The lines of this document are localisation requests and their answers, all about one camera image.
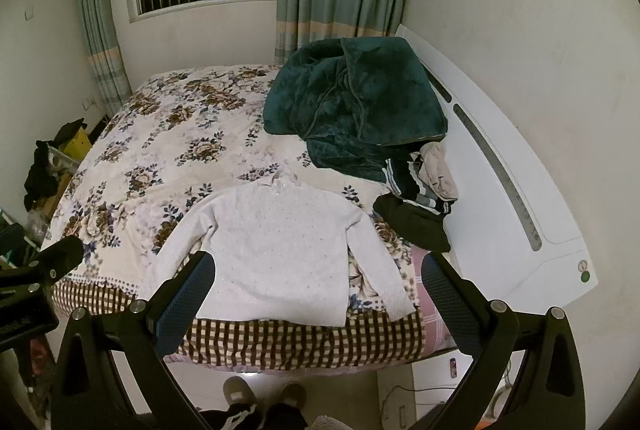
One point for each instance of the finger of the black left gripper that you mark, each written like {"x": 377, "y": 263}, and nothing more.
{"x": 48, "y": 267}

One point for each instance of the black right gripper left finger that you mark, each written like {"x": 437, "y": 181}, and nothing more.
{"x": 157, "y": 326}

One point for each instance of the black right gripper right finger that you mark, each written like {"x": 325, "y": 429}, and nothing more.
{"x": 475, "y": 323}

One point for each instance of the white knit sweater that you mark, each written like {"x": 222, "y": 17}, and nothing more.
{"x": 281, "y": 249}

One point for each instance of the pile of dark clothes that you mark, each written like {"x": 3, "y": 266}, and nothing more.
{"x": 411, "y": 209}

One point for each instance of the clutter pile beside bed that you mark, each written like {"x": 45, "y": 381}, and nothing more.
{"x": 59, "y": 157}

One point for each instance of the white bed headboard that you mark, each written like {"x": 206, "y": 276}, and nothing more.
{"x": 511, "y": 231}

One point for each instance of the right grey slipper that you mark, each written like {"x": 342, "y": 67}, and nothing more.
{"x": 293, "y": 395}

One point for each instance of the floral bed blanket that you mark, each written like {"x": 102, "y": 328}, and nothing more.
{"x": 182, "y": 136}

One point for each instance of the beige folded garment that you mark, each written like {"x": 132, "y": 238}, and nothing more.
{"x": 435, "y": 172}

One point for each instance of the dark green plush blanket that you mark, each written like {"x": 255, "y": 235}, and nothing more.
{"x": 355, "y": 102}

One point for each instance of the teal curtain left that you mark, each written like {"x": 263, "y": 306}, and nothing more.
{"x": 104, "y": 56}

